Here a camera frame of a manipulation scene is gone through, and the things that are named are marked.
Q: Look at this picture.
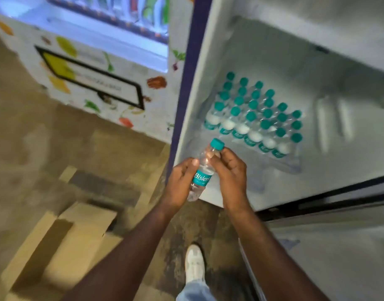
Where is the person's left hand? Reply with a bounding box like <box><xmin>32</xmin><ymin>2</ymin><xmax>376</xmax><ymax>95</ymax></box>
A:
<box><xmin>163</xmin><ymin>157</ymin><xmax>200</xmax><ymax>213</ymax></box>

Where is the person's right hand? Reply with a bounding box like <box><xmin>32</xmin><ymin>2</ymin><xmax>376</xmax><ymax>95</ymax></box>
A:
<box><xmin>214</xmin><ymin>147</ymin><xmax>253</xmax><ymax>214</ymax></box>

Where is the small teal-capped water bottle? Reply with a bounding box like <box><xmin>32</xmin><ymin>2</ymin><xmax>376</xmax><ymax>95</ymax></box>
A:
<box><xmin>187</xmin><ymin>138</ymin><xmax>226</xmax><ymax>202</ymax></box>

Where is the person's left forearm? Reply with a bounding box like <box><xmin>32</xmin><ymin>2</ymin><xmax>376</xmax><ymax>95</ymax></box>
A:
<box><xmin>60</xmin><ymin>202</ymin><xmax>180</xmax><ymax>301</ymax></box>

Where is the person's right forearm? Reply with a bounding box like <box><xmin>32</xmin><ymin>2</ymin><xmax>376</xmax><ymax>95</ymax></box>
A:
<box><xmin>224</xmin><ymin>204</ymin><xmax>331</xmax><ymax>301</ymax></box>

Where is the pack of teal-capped bottles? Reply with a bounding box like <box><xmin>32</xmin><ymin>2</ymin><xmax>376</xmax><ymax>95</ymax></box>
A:
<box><xmin>203</xmin><ymin>71</ymin><xmax>304</xmax><ymax>173</ymax></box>

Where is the person's white shoe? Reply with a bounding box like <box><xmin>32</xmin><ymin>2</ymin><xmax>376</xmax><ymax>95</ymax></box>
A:
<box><xmin>185</xmin><ymin>244</ymin><xmax>207</xmax><ymax>287</ymax></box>

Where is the white refrigerator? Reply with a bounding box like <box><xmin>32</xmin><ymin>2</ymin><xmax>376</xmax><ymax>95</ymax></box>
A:
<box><xmin>165</xmin><ymin>0</ymin><xmax>384</xmax><ymax>222</ymax></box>

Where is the person's light blue jeans leg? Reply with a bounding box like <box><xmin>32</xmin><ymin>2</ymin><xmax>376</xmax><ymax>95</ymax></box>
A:
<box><xmin>176</xmin><ymin>278</ymin><xmax>216</xmax><ymax>301</ymax></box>

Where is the white fruit-print vending machine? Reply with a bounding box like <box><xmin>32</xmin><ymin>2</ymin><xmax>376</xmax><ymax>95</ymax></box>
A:
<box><xmin>0</xmin><ymin>0</ymin><xmax>196</xmax><ymax>145</ymax></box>

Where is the brown cardboard box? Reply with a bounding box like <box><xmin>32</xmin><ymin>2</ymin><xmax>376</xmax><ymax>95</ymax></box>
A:
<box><xmin>0</xmin><ymin>201</ymin><xmax>119</xmax><ymax>301</ymax></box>

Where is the row of colourful vending drinks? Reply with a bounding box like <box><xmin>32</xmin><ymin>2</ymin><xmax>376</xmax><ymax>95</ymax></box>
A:
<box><xmin>45</xmin><ymin>0</ymin><xmax>171</xmax><ymax>45</ymax></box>

